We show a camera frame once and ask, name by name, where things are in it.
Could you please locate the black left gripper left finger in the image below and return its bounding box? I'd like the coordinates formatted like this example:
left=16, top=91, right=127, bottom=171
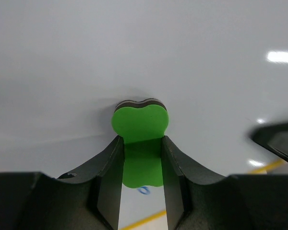
left=0, top=137, right=124, bottom=230

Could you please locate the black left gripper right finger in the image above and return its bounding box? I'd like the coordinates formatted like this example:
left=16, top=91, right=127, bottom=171
left=161, top=137, right=288, bottom=230

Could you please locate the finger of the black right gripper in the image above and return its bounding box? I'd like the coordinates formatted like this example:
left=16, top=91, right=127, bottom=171
left=250, top=121, right=288, bottom=162

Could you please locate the green whiteboard eraser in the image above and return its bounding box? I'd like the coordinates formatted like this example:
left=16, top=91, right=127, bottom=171
left=111, top=98, right=169, bottom=188

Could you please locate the yellow framed whiteboard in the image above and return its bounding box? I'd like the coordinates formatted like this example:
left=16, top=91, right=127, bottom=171
left=0, top=0, right=288, bottom=219

